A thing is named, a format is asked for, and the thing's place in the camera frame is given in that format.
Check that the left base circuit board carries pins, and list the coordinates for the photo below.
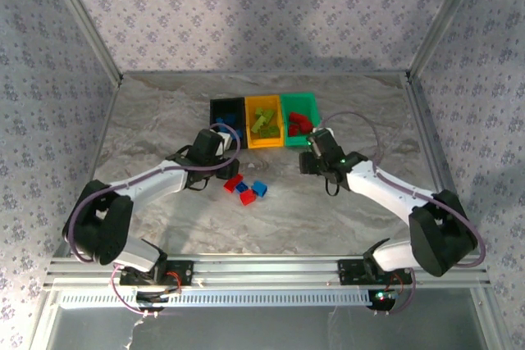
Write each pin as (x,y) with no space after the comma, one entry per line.
(152,300)

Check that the aluminium frame post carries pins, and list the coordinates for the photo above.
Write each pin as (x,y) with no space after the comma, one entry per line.
(447,18)
(82,18)

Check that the red lego brick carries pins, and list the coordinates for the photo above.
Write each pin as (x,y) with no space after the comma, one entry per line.
(248,198)
(304,125)
(296,116)
(233,182)
(292,130)

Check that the left aluminium frame post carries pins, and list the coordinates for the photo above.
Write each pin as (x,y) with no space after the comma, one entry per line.
(82,18)

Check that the right base circuit board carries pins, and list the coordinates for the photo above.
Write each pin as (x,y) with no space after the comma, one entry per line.
(381,298)

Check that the aluminium mounting rail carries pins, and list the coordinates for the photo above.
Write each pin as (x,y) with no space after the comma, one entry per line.
(266,270)

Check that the green plastic bin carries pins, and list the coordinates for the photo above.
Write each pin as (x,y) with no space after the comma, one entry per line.
(301,102)

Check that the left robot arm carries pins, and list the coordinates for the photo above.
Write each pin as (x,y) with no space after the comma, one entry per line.
(156,180)

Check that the right aluminium frame post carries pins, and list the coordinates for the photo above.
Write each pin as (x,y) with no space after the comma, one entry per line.
(447,18)

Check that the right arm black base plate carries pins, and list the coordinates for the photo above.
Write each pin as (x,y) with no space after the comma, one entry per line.
(352,272)

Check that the yellow plastic bin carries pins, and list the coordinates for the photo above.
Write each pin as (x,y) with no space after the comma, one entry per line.
(254,143)

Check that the black plastic bin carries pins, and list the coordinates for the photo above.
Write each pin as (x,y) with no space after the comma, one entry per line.
(217,106)

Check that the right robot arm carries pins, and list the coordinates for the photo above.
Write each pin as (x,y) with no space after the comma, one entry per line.
(381,190)

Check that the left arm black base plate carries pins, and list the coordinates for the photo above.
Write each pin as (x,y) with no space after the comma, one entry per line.
(178,272)

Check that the small white scrap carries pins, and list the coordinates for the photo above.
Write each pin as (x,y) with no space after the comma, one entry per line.
(250,165)

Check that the base circuit board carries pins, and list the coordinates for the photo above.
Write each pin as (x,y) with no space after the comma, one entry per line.
(381,298)
(152,300)

